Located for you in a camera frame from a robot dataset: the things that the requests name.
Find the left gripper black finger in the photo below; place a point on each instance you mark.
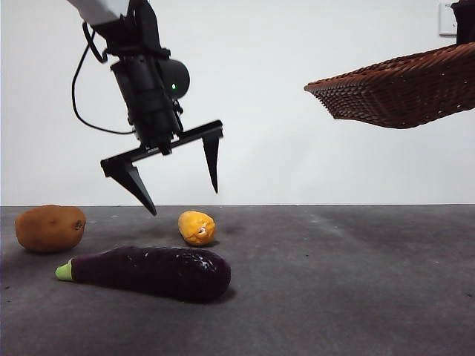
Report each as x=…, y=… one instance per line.
x=211, y=159
x=137, y=185

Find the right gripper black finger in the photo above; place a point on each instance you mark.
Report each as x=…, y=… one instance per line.
x=465, y=22

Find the purple eggplant with green stem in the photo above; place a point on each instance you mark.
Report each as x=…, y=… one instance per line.
x=156, y=272

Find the brown woven wicker basket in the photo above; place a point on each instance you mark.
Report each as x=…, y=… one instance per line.
x=401, y=92

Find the brown potato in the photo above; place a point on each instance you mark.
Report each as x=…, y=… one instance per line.
x=48, y=230

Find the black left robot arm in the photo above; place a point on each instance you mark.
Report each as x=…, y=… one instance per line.
x=148, y=92

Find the white wall socket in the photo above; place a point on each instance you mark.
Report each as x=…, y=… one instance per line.
x=445, y=18

